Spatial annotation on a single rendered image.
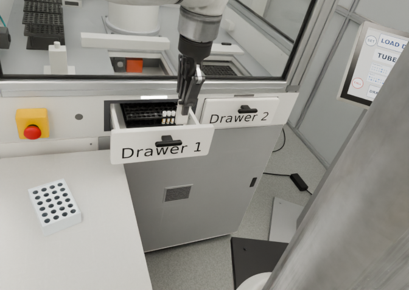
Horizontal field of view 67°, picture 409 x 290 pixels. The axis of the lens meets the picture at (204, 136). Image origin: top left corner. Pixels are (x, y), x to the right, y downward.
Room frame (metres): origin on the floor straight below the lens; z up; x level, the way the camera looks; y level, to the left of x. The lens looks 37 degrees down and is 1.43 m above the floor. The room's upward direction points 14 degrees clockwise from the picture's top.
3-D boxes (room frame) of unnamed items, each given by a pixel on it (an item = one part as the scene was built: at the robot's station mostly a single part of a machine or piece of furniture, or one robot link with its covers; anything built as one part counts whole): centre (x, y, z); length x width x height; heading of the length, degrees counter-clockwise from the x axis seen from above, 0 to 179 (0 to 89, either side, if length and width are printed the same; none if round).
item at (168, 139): (0.65, 0.09, 0.91); 0.07 x 0.04 x 0.01; 119
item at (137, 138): (0.67, 0.11, 0.87); 0.29 x 0.02 x 0.11; 119
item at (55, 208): (0.45, 0.31, 0.78); 0.12 x 0.08 x 0.04; 45
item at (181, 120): (0.66, 0.07, 0.99); 0.03 x 0.01 x 0.07; 119
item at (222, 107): (0.94, -0.10, 0.87); 0.29 x 0.02 x 0.11; 119
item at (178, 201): (1.23, 0.37, 0.40); 1.03 x 0.95 x 0.80; 119
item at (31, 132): (0.58, 0.44, 0.88); 0.04 x 0.03 x 0.04; 119
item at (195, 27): (0.67, 0.07, 1.22); 0.09 x 0.09 x 0.06
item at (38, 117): (0.61, 0.45, 0.88); 0.07 x 0.05 x 0.07; 119
